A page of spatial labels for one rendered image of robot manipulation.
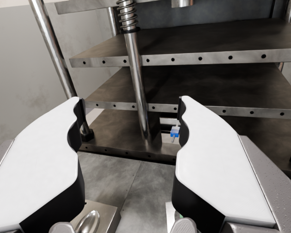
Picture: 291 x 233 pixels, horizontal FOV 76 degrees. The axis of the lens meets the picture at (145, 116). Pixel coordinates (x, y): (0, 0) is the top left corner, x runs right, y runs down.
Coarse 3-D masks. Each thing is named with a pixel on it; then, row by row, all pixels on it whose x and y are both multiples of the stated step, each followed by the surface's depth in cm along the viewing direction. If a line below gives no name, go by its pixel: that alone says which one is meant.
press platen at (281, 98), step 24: (120, 72) 146; (144, 72) 139; (168, 72) 133; (192, 72) 127; (216, 72) 122; (240, 72) 117; (264, 72) 112; (96, 96) 114; (120, 96) 110; (168, 96) 102; (192, 96) 98; (216, 96) 95; (240, 96) 92; (264, 96) 89; (288, 96) 86
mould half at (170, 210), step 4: (168, 204) 63; (168, 208) 62; (172, 208) 62; (168, 212) 61; (172, 212) 61; (168, 216) 60; (172, 216) 60; (168, 220) 59; (172, 220) 59; (168, 224) 58; (172, 224) 58; (168, 228) 57; (168, 232) 56
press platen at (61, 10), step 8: (72, 0) 84; (80, 0) 82; (88, 0) 81; (96, 0) 80; (104, 0) 79; (112, 0) 78; (136, 0) 76; (144, 0) 75; (152, 0) 74; (56, 8) 88; (64, 8) 87; (72, 8) 86; (80, 8) 84; (88, 8) 83; (96, 8) 82
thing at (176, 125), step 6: (162, 114) 102; (168, 114) 101; (174, 114) 101; (162, 120) 100; (168, 120) 99; (174, 120) 98; (162, 126) 102; (168, 126) 101; (174, 126) 100; (180, 126) 99; (162, 132) 105; (168, 132) 103; (162, 138) 107; (168, 138) 106
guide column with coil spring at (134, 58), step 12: (132, 0) 72; (132, 36) 77; (132, 48) 79; (132, 60) 82; (132, 72) 86; (144, 96) 93; (144, 108) 96; (144, 120) 99; (144, 132) 104; (144, 144) 109
